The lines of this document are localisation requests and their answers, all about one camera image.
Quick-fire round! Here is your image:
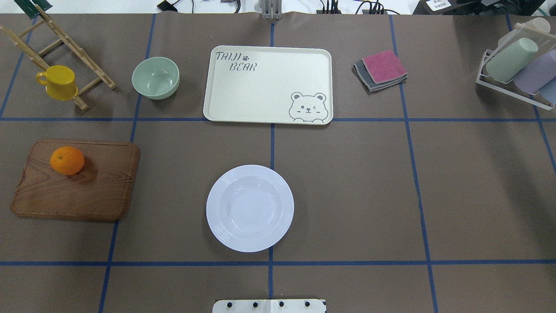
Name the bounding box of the wooden cup drying rack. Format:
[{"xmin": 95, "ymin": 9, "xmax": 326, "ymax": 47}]
[{"xmin": 0, "ymin": 4, "xmax": 116, "ymax": 111}]

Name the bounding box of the yellow mug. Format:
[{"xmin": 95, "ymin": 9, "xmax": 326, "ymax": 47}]
[{"xmin": 36, "ymin": 65, "xmax": 78, "ymax": 101}]

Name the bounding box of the grey cloth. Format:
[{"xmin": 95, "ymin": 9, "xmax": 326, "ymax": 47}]
[{"xmin": 353, "ymin": 60, "xmax": 407, "ymax": 92}]

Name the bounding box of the brown wooden tray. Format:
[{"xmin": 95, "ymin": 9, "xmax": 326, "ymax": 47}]
[{"xmin": 11, "ymin": 139, "xmax": 140, "ymax": 221}]

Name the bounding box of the cream bear tray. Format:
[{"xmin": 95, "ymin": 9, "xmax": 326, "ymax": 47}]
[{"xmin": 203, "ymin": 45, "xmax": 334, "ymax": 125}]

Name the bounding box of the white plate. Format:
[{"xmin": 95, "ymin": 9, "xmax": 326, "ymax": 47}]
[{"xmin": 206, "ymin": 165, "xmax": 295, "ymax": 253}]

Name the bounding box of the purple cup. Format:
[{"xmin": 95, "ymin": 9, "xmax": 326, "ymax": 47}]
[{"xmin": 513, "ymin": 50, "xmax": 556, "ymax": 94}]

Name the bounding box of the white cup holder rack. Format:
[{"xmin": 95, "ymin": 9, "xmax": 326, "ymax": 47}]
[{"xmin": 476, "ymin": 17, "xmax": 555, "ymax": 110}]

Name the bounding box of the dark green cup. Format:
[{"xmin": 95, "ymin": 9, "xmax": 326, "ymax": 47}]
[{"xmin": 14, "ymin": 0, "xmax": 53, "ymax": 19}]

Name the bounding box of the green bowl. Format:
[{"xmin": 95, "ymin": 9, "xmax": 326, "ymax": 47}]
[{"xmin": 131, "ymin": 56, "xmax": 180, "ymax": 100}]

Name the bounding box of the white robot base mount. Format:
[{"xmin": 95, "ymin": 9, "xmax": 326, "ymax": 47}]
[{"xmin": 212, "ymin": 299, "xmax": 327, "ymax": 313}]

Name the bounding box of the orange fruit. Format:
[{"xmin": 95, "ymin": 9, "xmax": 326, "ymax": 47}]
[{"xmin": 50, "ymin": 146, "xmax": 85, "ymax": 176}]

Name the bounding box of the pink cloth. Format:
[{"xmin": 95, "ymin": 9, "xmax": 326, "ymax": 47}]
[{"xmin": 361, "ymin": 50, "xmax": 407, "ymax": 84}]

